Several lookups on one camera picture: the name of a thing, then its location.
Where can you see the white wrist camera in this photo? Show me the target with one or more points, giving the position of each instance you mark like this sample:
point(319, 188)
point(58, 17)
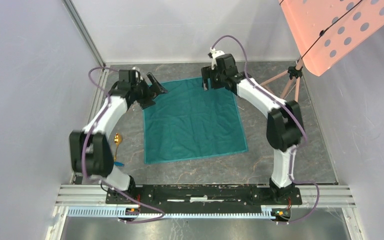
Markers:
point(137, 74)
point(213, 54)

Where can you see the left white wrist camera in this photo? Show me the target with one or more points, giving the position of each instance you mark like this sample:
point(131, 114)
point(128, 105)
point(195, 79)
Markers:
point(137, 74)

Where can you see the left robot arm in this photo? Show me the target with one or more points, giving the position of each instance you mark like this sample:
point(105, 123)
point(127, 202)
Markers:
point(90, 150)

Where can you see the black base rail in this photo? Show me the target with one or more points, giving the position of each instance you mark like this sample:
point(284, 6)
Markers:
point(204, 198)

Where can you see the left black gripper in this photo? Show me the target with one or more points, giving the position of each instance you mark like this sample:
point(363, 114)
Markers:
point(155, 90)

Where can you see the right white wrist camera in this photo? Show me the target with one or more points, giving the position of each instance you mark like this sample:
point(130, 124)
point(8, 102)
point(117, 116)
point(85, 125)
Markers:
point(213, 54)

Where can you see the pink tripod stand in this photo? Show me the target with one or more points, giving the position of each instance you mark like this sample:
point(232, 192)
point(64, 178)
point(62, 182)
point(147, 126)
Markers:
point(295, 74)

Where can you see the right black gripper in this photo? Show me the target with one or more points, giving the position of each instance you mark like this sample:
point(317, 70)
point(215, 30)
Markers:
point(207, 73)

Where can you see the pink perforated panel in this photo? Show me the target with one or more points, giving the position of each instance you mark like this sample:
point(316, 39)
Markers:
point(327, 30)

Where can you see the blue knife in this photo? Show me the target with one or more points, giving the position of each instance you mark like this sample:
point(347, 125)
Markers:
point(118, 164)

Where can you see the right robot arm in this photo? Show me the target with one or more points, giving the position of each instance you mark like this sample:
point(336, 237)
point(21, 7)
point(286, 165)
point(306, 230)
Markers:
point(284, 130)

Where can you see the teal cloth napkin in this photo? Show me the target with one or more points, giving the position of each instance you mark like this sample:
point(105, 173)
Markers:
point(189, 123)

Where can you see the gold spoon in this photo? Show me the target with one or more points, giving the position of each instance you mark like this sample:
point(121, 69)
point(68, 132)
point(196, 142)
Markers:
point(117, 140)

